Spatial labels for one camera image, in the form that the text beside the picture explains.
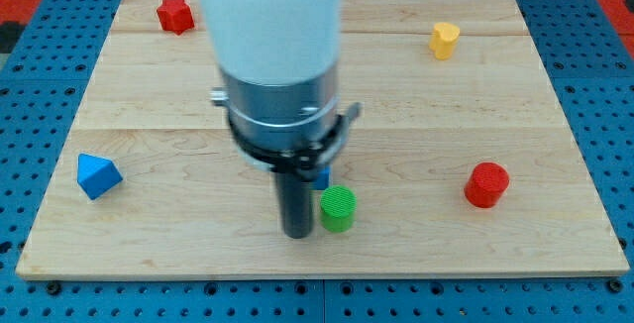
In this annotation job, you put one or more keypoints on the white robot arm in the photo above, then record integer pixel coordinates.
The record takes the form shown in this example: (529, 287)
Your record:
(279, 63)

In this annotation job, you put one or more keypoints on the red star block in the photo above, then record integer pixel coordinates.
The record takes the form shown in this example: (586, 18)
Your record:
(175, 16)

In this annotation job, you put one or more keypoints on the light wooden board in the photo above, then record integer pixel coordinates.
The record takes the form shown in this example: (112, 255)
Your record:
(191, 208)

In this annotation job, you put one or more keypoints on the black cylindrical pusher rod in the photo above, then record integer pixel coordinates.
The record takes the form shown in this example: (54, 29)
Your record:
(295, 205)

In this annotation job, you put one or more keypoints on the blue cube block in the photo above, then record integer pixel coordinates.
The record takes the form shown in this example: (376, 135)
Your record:
(323, 179)

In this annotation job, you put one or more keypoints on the red cylinder block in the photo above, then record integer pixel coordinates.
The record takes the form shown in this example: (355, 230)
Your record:
(486, 184)

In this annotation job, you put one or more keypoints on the yellow heart block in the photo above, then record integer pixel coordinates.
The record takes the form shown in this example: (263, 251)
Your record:
(444, 39)

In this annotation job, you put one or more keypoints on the blue triangular prism block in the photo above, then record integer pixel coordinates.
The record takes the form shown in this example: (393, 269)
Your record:
(96, 175)

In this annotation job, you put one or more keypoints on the green cylinder block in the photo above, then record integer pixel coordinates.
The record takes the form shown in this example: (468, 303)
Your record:
(338, 204)

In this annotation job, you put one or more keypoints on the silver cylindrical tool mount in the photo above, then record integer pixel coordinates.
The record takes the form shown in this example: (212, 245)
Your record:
(289, 128)

